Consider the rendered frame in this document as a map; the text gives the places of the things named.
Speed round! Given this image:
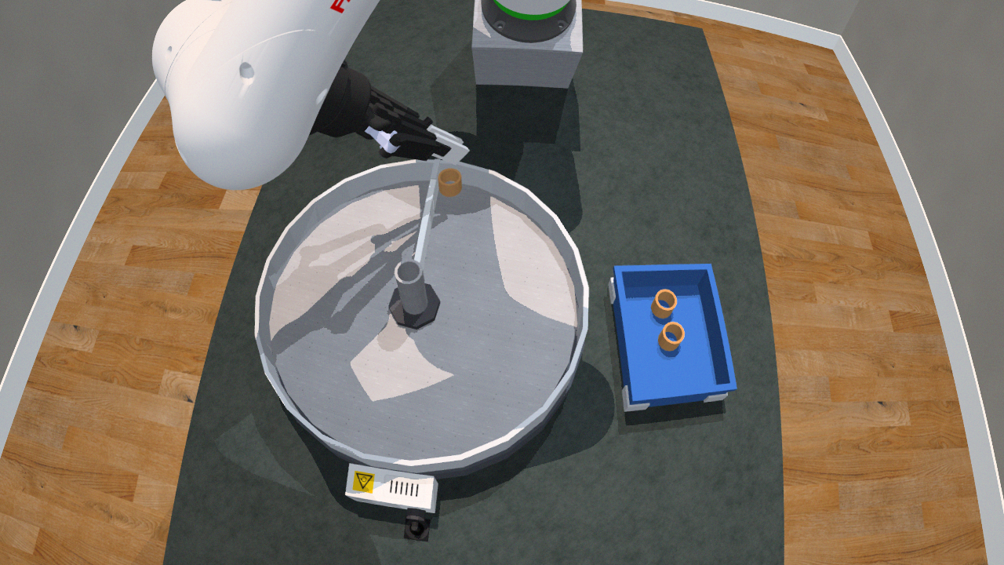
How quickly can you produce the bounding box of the grey hollow cylinder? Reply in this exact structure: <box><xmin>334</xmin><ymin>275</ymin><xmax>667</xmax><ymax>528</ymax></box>
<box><xmin>401</xmin><ymin>294</ymin><xmax>428</xmax><ymax>315</ymax></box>
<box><xmin>398</xmin><ymin>273</ymin><xmax>426</xmax><ymax>305</ymax></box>
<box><xmin>395</xmin><ymin>259</ymin><xmax>424</xmax><ymax>295</ymax></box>

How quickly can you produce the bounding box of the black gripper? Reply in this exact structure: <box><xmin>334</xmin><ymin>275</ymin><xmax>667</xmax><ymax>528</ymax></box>
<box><xmin>318</xmin><ymin>68</ymin><xmax>469</xmax><ymax>165</ymax></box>

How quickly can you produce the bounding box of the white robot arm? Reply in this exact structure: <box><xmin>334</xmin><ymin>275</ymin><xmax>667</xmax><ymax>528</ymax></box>
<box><xmin>152</xmin><ymin>0</ymin><xmax>577</xmax><ymax>190</ymax></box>

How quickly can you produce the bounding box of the tan hollow cylinder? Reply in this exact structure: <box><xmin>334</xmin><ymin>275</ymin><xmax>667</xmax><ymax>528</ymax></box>
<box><xmin>658</xmin><ymin>322</ymin><xmax>685</xmax><ymax>351</ymax></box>
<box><xmin>651</xmin><ymin>290</ymin><xmax>677</xmax><ymax>319</ymax></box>
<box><xmin>438</xmin><ymin>168</ymin><xmax>462</xmax><ymax>197</ymax></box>

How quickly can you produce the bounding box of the blue plastic crate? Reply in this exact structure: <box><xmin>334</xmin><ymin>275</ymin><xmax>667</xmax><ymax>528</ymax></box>
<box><xmin>608</xmin><ymin>264</ymin><xmax>737</xmax><ymax>412</ymax></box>

